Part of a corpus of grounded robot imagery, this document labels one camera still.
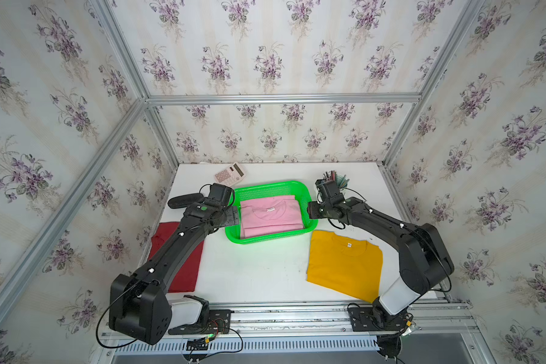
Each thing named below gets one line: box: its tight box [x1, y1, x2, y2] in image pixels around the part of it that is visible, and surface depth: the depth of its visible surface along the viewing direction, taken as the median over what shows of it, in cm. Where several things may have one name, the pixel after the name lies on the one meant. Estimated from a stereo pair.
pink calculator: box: [214, 162, 247, 187], surface depth 114 cm
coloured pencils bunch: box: [323, 169, 350, 189], surface depth 97 cm
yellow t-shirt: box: [306, 230, 383, 304], surface depth 87 cm
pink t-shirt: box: [239, 194, 305, 239], surface depth 100 cm
